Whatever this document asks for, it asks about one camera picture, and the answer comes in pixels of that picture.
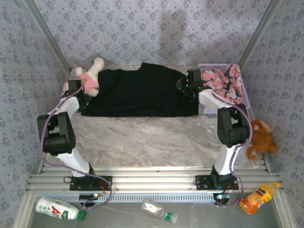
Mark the small circuit board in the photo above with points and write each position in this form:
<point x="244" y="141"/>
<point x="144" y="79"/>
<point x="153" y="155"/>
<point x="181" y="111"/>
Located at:
<point x="222" y="197"/>
<point x="89" y="196"/>

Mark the pink white plush toy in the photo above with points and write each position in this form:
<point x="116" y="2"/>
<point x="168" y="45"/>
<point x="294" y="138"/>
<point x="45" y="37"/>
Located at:
<point x="89" y="80"/>

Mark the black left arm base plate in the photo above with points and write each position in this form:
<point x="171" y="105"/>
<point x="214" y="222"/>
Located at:
<point x="107" y="181"/>

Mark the orange juice bottle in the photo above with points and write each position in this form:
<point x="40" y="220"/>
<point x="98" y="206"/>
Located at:
<point x="257" y="198"/>

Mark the clear empty plastic bottle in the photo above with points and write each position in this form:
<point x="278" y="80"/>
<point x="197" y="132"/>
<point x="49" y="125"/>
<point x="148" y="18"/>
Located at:
<point x="154" y="209"/>

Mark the brown plush monkey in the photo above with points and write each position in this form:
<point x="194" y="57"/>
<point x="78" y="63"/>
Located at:
<point x="261" y="140"/>

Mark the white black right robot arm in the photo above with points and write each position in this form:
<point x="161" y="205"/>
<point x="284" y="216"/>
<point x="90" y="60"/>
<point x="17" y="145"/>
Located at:
<point x="224" y="159"/>

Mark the white milk bottle green cap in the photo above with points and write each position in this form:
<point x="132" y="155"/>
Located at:
<point x="57" y="209"/>

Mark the purple plastic basket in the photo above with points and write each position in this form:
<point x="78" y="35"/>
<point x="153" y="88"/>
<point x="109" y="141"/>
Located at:
<point x="245" y="99"/>

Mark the black shirt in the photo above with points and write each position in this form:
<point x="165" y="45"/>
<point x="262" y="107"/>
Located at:
<point x="142" y="92"/>

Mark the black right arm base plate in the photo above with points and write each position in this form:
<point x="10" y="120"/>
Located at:
<point x="202" y="181"/>

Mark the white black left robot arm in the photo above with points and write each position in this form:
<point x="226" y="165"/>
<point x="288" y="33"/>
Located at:
<point x="76" y="164"/>

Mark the aluminium rail frame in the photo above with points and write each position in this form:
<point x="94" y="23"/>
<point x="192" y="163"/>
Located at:
<point x="152" y="178"/>

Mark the pink shark print shorts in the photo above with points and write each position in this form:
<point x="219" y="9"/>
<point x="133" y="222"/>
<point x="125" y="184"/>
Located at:
<point x="225" y="83"/>

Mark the aluminium frame post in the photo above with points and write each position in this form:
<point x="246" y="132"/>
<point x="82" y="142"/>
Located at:
<point x="47" y="35"/>
<point x="259" y="33"/>

